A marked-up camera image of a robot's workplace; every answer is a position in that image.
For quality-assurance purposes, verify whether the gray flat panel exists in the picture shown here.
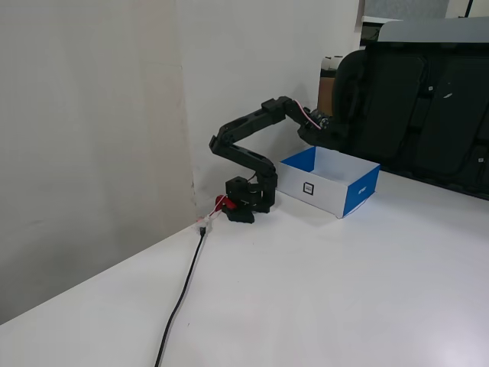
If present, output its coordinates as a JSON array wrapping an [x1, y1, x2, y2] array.
[[377, 19, 489, 45]]

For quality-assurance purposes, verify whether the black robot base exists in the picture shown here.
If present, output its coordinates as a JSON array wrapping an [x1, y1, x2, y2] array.
[[223, 174, 278, 225]]

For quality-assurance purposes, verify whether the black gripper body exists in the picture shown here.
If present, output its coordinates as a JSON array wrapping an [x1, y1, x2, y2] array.
[[296, 109, 335, 145]]

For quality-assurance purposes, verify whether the red white servo wire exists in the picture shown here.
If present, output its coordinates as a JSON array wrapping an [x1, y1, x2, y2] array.
[[292, 98, 324, 130]]

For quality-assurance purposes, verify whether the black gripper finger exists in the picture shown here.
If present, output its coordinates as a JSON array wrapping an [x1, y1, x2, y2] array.
[[329, 119, 348, 141], [311, 135, 345, 154]]

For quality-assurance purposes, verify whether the black power cable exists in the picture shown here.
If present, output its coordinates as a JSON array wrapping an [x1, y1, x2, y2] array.
[[152, 225, 209, 367]]

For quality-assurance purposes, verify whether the red white lead wire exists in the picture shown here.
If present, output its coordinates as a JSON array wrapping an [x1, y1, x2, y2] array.
[[208, 198, 227, 221]]

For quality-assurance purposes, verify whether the black padded chair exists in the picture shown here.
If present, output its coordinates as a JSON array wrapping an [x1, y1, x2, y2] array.
[[331, 36, 489, 202]]

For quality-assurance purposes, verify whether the blue white cardboard box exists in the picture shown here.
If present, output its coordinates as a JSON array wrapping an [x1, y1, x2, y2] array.
[[279, 146, 381, 220]]

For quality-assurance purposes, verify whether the white cable connector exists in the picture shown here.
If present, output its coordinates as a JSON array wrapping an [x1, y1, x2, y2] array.
[[194, 213, 215, 232]]

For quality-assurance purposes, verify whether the brown cardboard carton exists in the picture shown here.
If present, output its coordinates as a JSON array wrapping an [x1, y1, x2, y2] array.
[[317, 56, 339, 115]]

